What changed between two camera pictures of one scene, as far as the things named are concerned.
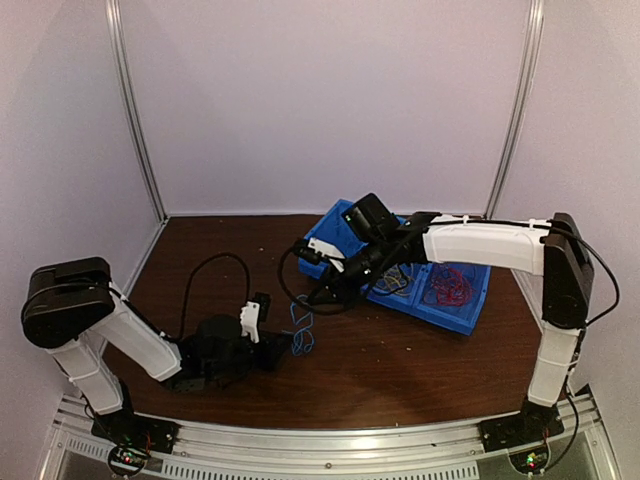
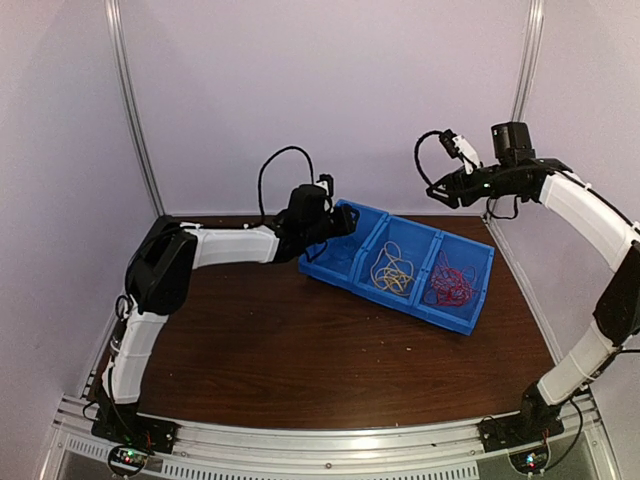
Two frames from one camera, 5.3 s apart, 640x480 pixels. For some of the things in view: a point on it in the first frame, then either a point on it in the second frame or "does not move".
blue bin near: x=460 y=318 does not move
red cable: x=450 y=287 does not move
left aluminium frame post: x=123 y=61 does not move
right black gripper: x=343 y=293 to x=456 y=182
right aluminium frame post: x=522 y=95 does not move
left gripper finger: x=281 y=347 to x=348 y=219
